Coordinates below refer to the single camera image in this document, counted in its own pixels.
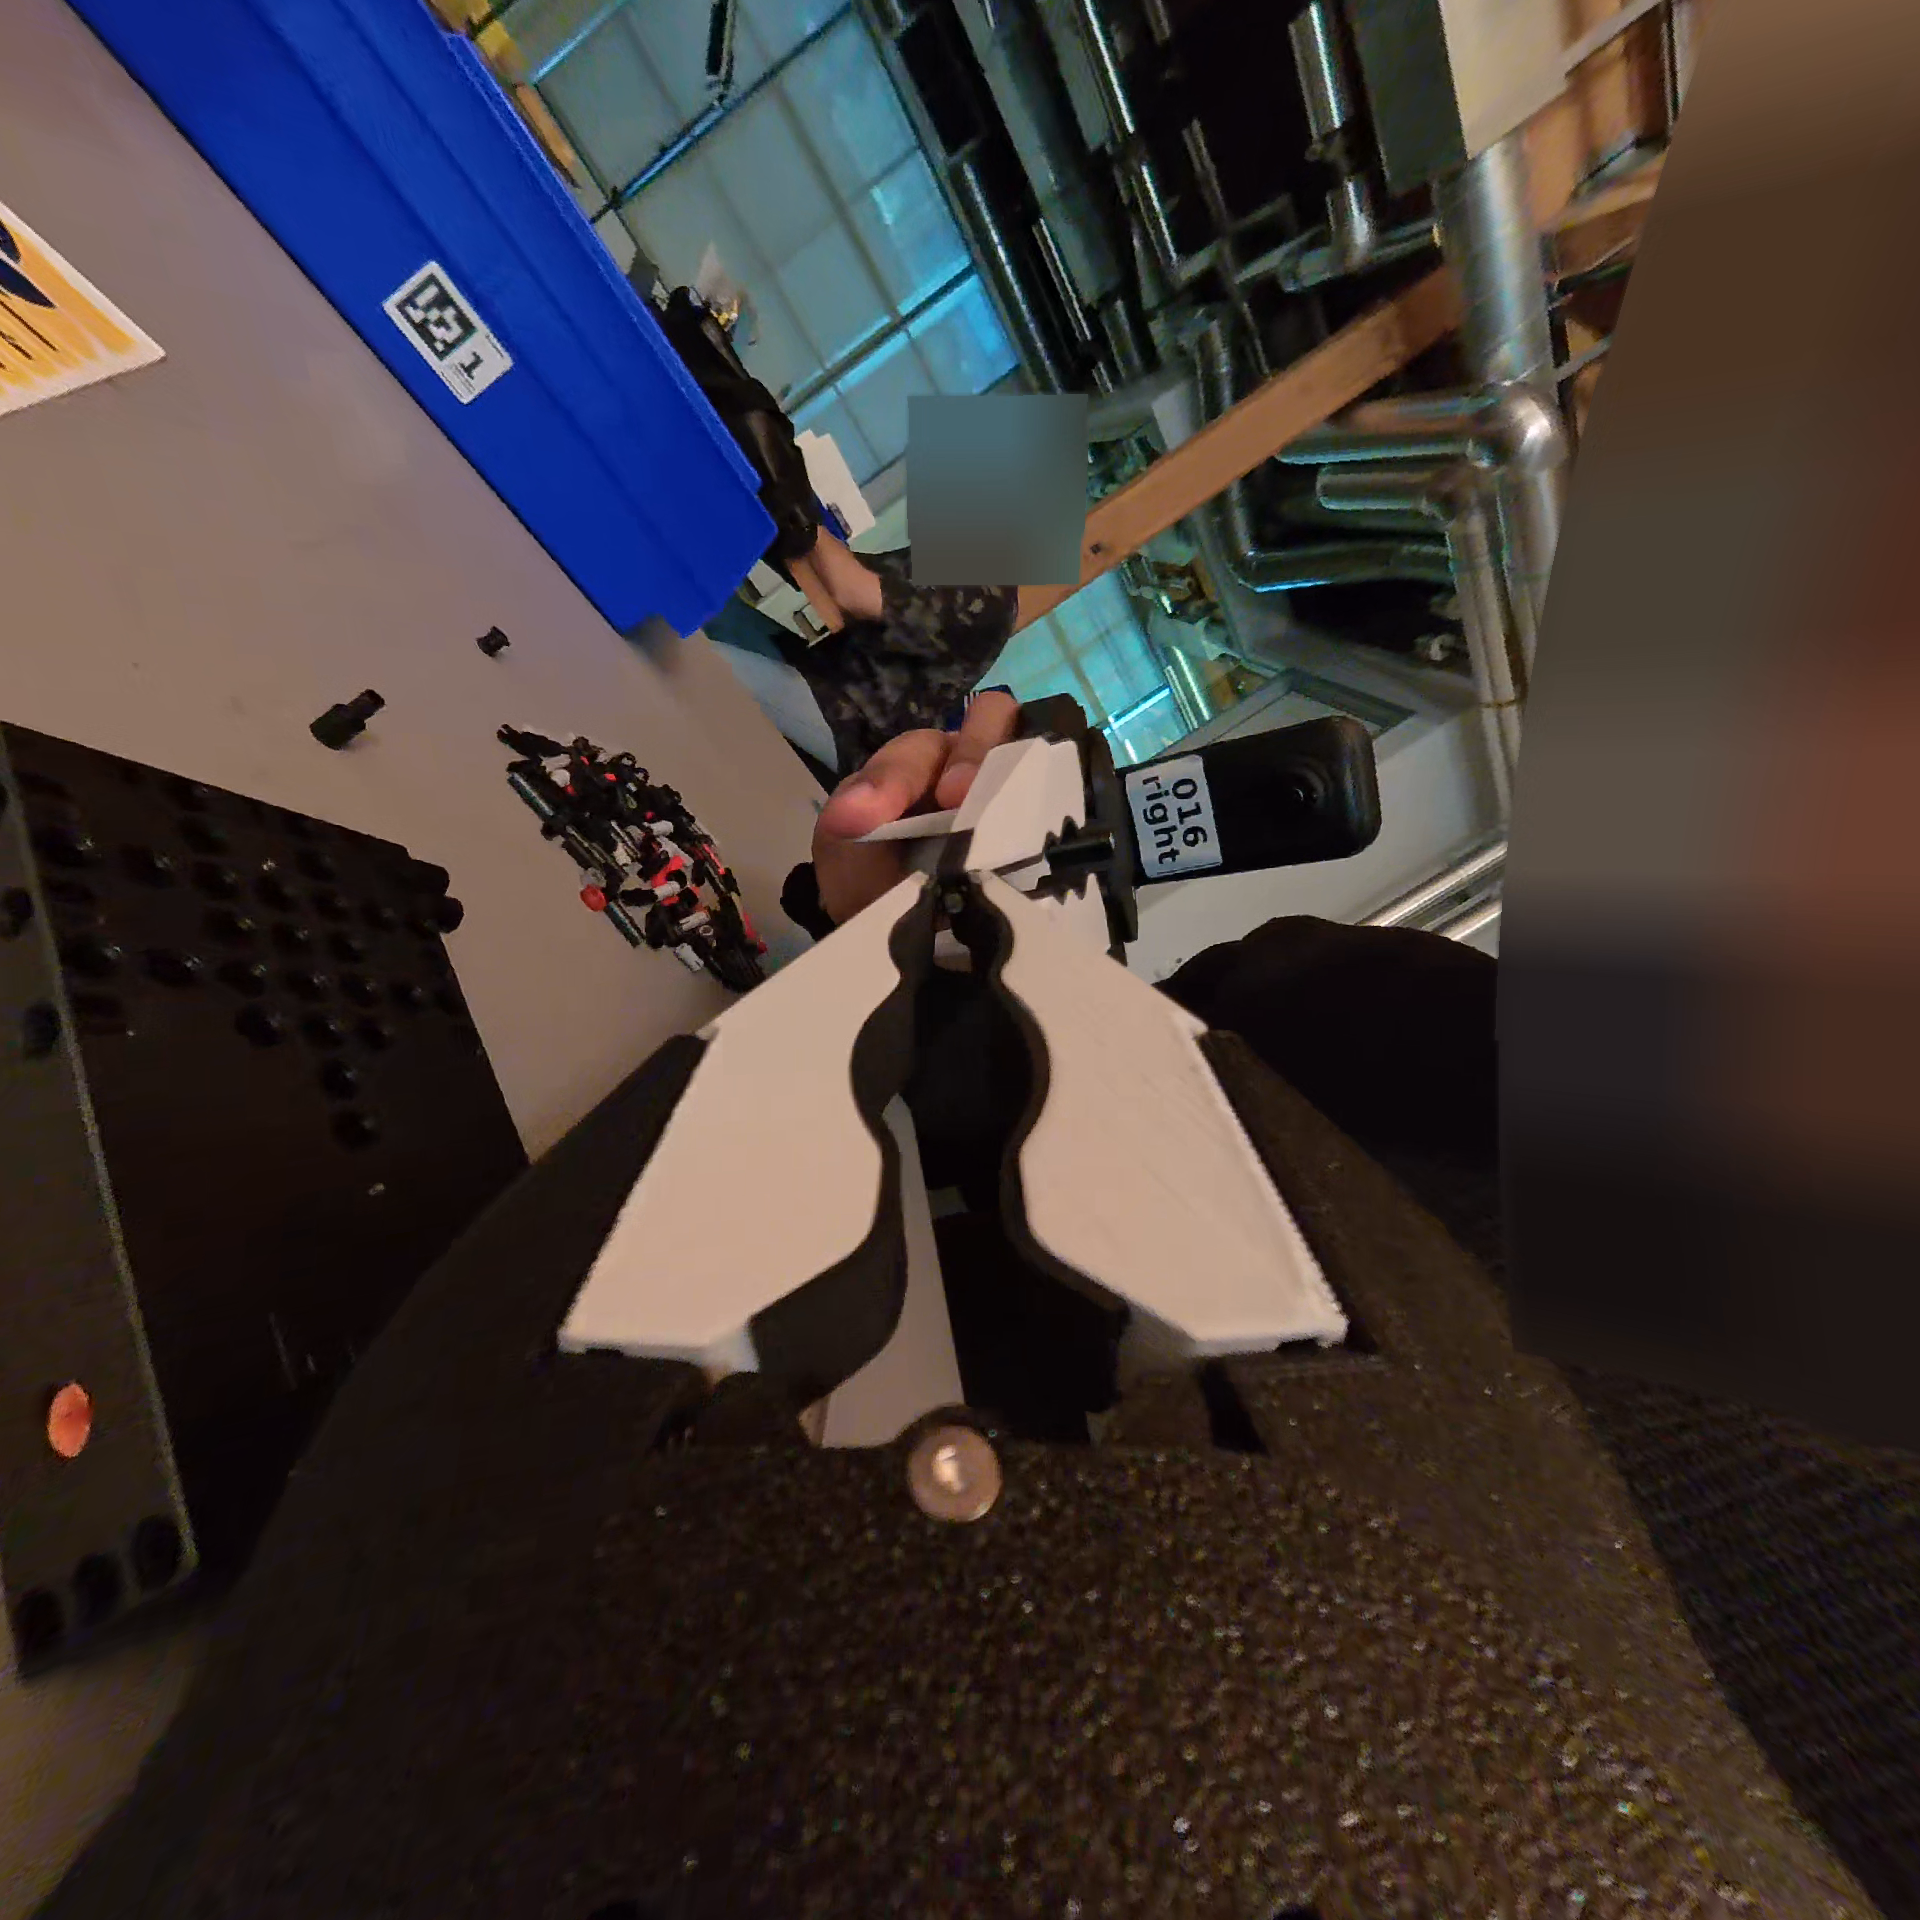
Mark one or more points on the pile of small connector pins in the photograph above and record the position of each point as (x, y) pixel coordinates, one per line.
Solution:
(645, 855)

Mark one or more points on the person's right forearm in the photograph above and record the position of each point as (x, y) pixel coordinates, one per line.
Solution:
(1350, 1050)

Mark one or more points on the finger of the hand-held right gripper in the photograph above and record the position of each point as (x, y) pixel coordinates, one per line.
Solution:
(914, 829)
(1035, 810)

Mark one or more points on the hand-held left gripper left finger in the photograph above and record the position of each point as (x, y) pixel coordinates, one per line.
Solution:
(735, 1171)

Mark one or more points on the black connector pin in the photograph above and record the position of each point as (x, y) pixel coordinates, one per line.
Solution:
(952, 903)

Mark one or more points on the black flanged axle pin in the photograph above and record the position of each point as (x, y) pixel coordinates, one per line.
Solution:
(348, 718)

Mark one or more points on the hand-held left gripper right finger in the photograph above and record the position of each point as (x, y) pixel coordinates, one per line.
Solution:
(1170, 1171)

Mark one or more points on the wooden beam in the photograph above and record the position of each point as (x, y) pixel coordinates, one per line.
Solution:
(1275, 405)

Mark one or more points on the black perforated block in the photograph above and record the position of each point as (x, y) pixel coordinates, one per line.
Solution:
(224, 1201)

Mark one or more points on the person's right hand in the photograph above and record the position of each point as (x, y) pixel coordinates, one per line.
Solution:
(885, 788)

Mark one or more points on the blue plastic bin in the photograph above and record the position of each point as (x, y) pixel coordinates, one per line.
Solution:
(450, 181)

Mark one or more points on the yellow grey sticker sheet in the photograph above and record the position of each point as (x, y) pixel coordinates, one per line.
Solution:
(60, 330)

